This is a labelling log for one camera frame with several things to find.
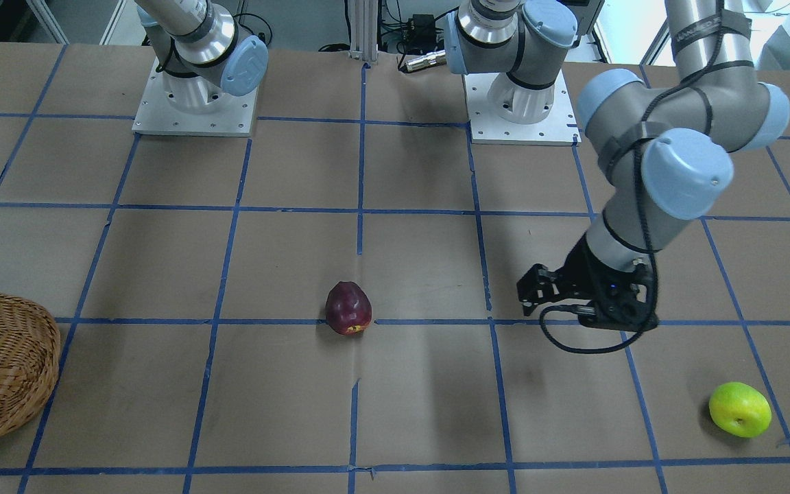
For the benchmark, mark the silver cylinder tool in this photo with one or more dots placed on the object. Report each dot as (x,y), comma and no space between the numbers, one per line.
(426,61)

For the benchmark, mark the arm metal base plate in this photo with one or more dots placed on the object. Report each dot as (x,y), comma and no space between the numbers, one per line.
(192,107)
(504,113)

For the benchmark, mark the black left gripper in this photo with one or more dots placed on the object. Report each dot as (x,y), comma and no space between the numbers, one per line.
(582,276)

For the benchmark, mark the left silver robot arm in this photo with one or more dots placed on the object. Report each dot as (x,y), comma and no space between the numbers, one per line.
(666,152)

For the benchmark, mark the dark red apple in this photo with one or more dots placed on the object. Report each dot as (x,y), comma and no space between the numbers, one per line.
(348,310)

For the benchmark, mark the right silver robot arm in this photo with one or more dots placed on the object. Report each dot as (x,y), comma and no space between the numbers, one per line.
(204,55)

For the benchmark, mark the green apple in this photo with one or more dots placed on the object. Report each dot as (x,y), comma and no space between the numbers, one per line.
(740,410)

